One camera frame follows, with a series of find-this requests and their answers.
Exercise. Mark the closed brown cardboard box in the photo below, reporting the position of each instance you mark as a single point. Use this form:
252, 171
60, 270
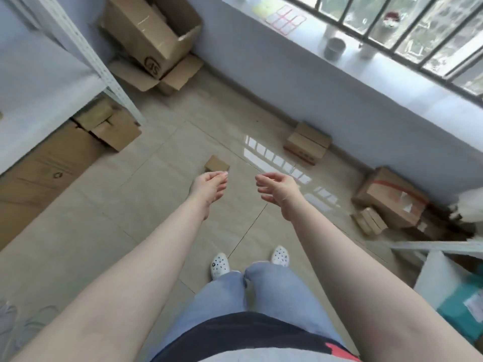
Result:
307, 143

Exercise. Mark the white foam board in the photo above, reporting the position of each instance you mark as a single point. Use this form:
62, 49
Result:
439, 277

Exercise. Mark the dented cardboard box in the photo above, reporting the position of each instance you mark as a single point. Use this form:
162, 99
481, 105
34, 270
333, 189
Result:
111, 126

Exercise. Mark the teal parcel bag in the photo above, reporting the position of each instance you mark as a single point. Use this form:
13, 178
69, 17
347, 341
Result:
462, 307

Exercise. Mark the cardboard box with red tape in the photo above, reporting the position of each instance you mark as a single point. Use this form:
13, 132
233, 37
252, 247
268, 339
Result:
390, 196

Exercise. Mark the white metal shelf rack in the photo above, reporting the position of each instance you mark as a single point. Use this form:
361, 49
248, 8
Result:
49, 67

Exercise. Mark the white metal bar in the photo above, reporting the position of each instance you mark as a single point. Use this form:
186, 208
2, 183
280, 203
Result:
437, 246

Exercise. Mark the long flat cardboard carton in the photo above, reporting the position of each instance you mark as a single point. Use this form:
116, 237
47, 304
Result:
41, 173

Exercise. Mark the dark shirt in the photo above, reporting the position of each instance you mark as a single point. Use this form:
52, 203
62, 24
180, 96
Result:
249, 341

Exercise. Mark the blue jeans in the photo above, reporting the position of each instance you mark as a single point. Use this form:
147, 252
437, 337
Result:
260, 297

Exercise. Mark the large open cardboard box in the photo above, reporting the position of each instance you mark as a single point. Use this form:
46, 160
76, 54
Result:
151, 28

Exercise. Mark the person's left thumb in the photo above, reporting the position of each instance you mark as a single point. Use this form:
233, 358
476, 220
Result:
206, 211

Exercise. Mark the black window grille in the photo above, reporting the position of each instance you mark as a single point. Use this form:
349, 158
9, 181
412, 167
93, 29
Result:
411, 30

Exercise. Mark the person's left hand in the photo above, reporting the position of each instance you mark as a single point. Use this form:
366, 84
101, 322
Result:
205, 189

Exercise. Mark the white plastic bag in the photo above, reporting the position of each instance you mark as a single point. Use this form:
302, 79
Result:
469, 209

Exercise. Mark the tiny cardboard box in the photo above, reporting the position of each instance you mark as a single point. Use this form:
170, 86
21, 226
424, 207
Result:
216, 163

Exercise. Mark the person's right fingers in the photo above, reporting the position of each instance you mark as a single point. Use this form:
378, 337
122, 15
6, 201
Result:
268, 186

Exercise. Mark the grey cup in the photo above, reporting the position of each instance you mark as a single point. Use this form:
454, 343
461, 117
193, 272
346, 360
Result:
334, 48

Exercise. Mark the white cup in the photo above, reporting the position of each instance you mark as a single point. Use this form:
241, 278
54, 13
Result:
367, 49

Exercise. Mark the person's right forearm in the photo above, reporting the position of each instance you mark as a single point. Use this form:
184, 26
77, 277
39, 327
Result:
362, 282

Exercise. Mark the white left clog shoe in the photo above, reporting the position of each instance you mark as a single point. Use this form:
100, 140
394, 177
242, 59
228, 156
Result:
219, 264

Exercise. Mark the potted red flower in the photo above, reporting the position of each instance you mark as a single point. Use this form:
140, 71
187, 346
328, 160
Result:
390, 23

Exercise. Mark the white right clog shoe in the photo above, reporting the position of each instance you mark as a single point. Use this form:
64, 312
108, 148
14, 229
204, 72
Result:
280, 256

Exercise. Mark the person's right hand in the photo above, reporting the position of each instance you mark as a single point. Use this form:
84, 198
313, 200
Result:
283, 192

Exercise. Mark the sheet with red grid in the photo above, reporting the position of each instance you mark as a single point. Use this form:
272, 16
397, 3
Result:
285, 18

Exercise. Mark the white clog shoe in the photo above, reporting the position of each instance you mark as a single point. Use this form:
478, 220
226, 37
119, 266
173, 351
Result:
280, 256
219, 264

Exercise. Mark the small flat cardboard box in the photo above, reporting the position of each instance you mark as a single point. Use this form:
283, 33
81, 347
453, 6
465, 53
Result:
371, 221

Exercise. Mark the yellow paper sheet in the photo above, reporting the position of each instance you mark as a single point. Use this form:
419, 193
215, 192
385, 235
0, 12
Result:
266, 4

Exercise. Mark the person's left forearm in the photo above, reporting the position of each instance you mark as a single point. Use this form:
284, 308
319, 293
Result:
124, 282

